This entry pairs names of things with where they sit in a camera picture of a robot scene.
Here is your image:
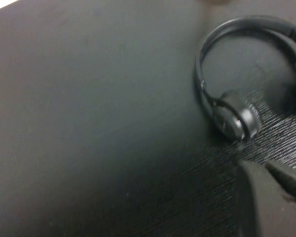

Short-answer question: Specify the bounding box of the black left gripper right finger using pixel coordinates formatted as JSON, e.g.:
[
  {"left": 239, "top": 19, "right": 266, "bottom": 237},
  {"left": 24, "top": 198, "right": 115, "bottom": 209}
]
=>
[{"left": 265, "top": 159, "right": 296, "bottom": 199}]

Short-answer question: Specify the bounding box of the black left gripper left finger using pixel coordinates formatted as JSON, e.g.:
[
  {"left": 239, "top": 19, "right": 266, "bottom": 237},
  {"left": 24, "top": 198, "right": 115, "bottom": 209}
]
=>
[{"left": 238, "top": 160, "right": 296, "bottom": 237}]

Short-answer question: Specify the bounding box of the black over-ear headphones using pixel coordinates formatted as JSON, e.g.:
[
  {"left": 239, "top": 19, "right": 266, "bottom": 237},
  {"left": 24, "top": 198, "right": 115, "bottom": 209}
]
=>
[{"left": 193, "top": 15, "right": 296, "bottom": 143}]

